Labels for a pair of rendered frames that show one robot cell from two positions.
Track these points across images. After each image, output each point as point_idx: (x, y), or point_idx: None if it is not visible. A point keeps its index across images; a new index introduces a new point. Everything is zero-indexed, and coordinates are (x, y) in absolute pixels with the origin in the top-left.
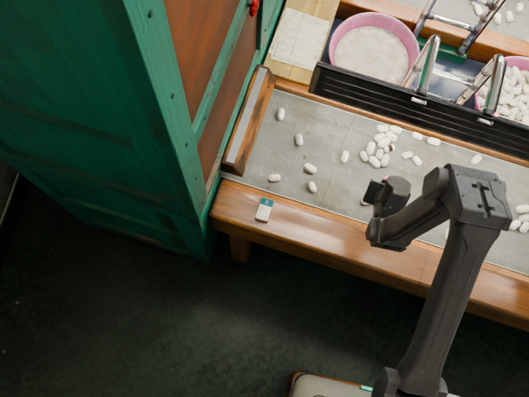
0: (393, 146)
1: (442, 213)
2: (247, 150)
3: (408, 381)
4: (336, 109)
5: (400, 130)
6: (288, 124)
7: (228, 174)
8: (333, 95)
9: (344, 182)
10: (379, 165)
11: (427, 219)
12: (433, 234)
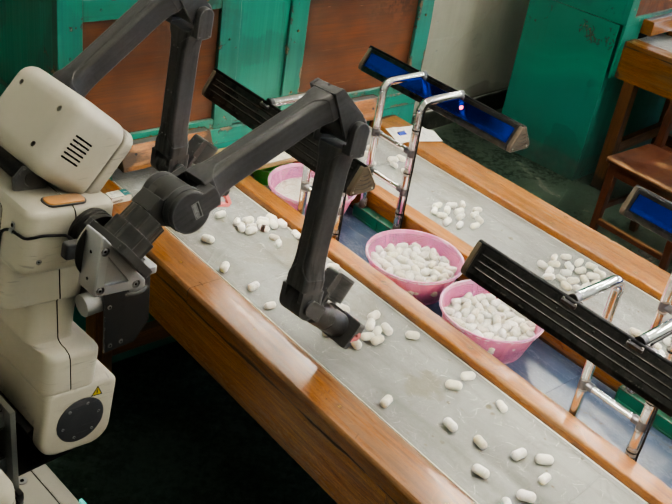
0: (266, 226)
1: (173, 39)
2: (144, 157)
3: (56, 71)
4: (247, 197)
5: (284, 222)
6: None
7: (119, 182)
8: (214, 96)
9: (203, 226)
10: (242, 227)
11: (170, 62)
12: (241, 282)
